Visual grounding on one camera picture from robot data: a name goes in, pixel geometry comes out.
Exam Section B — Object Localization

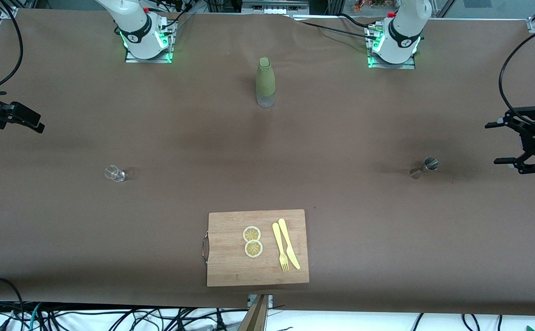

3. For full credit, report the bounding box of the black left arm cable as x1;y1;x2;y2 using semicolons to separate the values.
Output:
500;29;535;122

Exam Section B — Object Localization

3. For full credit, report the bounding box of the wooden cutting board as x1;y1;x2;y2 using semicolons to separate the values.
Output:
202;209;310;287

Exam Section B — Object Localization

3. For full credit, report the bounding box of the clear glass measuring beaker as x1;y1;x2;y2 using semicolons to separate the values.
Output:
104;165;125;183

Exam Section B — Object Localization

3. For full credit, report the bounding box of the teal cable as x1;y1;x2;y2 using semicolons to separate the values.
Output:
28;302;43;331

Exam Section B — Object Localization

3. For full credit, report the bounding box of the wooden post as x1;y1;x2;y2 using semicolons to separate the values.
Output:
238;295;270;331

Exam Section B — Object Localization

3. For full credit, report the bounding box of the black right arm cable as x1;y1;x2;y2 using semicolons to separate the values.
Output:
0;0;23;90

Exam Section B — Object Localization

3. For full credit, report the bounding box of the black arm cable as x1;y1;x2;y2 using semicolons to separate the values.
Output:
0;0;23;90
500;29;535;122

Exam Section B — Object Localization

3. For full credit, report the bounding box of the black table cable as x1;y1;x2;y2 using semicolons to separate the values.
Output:
338;13;381;29
293;18;378;41

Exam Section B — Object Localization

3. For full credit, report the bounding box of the small metal bracket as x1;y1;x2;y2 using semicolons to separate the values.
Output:
248;294;274;309

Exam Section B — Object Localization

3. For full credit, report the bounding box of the yellow plastic knife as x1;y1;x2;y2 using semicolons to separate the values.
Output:
278;218;301;270

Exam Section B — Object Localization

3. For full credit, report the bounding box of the brown table cover mat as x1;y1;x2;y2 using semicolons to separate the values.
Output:
0;8;535;318

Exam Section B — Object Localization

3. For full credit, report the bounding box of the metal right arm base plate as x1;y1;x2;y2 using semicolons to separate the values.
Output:
124;18;175;64

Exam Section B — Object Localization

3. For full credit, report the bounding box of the green bottle with clear base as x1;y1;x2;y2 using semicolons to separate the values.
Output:
255;57;276;108

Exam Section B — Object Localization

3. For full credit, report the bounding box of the grey power strip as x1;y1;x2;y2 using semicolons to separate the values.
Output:
242;0;309;14

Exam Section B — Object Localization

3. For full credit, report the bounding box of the steel double jigger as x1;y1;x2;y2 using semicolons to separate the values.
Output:
410;157;439;180

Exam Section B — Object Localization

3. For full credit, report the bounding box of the yellow plastic fork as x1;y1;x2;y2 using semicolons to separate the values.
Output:
272;223;290;272

